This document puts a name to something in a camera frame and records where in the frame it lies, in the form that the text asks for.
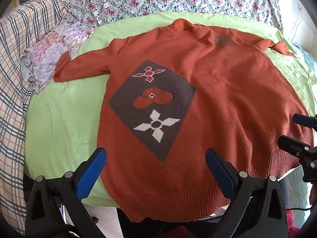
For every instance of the orange knit sweater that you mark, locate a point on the orange knit sweater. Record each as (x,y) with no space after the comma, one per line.
(223,91)

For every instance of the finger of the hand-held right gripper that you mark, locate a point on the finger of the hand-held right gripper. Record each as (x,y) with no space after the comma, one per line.
(292,145)
(304,121)

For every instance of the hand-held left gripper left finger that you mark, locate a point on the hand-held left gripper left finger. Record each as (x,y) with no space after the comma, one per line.
(91,171)

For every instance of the dark red rug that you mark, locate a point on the dark red rug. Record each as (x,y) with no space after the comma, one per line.
(294,224)

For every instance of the plaid striped blanket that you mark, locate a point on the plaid striped blanket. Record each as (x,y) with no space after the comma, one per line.
(12,104)

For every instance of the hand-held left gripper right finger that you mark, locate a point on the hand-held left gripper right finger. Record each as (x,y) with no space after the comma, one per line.
(220,171)

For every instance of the pastel floral pillow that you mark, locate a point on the pastel floral pillow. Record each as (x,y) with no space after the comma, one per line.
(49,52)

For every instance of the light green bed sheet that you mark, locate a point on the light green bed sheet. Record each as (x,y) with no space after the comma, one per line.
(62,116)

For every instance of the white rose-print quilt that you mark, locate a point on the white rose-print quilt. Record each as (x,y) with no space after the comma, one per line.
(148,0)

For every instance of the light blue cloth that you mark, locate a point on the light blue cloth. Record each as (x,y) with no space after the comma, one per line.
(308,57)

